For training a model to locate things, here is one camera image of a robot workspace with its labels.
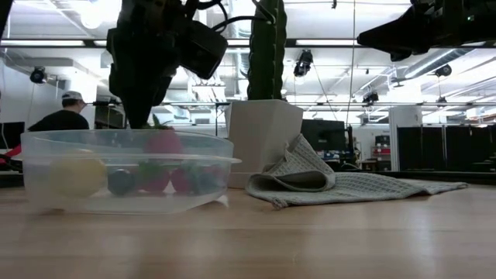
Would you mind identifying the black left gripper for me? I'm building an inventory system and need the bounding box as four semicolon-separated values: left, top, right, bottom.
106;0;191;129

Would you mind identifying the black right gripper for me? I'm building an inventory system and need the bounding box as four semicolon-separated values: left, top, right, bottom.
356;0;496;62

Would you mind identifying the red strawberry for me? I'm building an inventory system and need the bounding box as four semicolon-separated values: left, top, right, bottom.
143;114;183;156
170;166;191;194
136;160;171;194

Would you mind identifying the dark round berry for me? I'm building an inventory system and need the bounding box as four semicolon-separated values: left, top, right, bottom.
189;170;219;196
107;168;136;197

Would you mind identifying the yellow lemon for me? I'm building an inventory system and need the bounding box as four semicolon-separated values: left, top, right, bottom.
49;154;108;198

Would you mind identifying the clear plastic tupperware container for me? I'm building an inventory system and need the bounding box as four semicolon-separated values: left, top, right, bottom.
21;129;243;215

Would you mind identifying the person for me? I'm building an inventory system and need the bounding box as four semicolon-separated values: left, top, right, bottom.
27;91;91;133

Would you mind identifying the white pillar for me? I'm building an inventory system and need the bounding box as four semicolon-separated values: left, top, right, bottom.
388;106;423;172

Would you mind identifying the white angular plant pot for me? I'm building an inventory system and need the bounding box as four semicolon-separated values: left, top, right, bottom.
224;98;305;190

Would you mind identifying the black cabinet row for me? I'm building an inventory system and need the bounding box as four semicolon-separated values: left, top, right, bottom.
397;124;496;172

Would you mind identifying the green cactus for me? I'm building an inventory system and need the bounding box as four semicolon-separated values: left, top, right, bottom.
246;0;288;102

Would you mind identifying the black monitor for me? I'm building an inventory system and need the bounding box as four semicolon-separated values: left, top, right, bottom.
301;119;346;163
0;122;26;150

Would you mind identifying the red object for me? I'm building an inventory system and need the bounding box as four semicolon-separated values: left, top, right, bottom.
0;145;24;166

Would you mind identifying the grey waffle dish cloth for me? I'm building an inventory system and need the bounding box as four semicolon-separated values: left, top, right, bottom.
244;133;469;211

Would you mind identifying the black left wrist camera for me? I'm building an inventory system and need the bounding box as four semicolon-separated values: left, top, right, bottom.
180;19;229;81

